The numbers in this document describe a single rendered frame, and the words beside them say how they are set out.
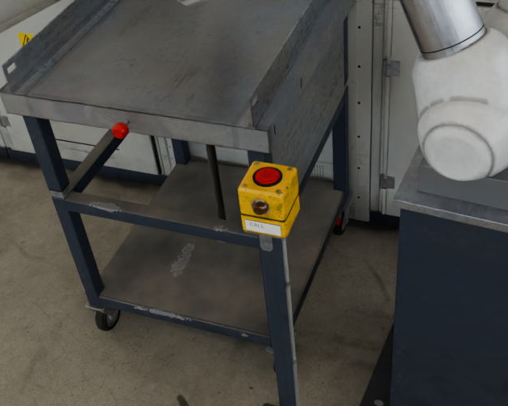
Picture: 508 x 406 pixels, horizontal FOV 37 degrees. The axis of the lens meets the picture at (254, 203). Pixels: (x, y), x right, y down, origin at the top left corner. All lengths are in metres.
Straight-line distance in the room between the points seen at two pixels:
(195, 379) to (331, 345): 0.39
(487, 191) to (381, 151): 0.90
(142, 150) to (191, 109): 1.08
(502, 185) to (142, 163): 1.54
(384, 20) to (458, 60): 0.90
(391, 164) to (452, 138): 1.14
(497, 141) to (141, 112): 0.73
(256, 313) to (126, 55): 0.74
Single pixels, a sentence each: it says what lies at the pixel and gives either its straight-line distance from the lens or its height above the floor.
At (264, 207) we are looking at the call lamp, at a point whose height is 0.88.
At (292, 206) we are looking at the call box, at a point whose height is 0.84.
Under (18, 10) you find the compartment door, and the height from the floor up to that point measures 0.86.
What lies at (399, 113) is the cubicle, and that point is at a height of 0.46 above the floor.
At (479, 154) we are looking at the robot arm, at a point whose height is 1.00.
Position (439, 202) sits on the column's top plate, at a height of 0.75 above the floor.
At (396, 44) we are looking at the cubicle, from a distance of 2.03.
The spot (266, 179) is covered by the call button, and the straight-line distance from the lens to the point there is 1.22.
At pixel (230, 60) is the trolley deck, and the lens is 1.66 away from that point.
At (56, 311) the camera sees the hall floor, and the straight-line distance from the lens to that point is 2.37.
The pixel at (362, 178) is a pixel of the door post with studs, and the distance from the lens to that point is 2.35.
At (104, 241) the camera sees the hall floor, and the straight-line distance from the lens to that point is 2.53.
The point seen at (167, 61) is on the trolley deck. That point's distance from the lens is 1.69.
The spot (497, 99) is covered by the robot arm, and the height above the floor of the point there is 1.05.
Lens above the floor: 1.69
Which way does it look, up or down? 41 degrees down
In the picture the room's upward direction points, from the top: 7 degrees counter-clockwise
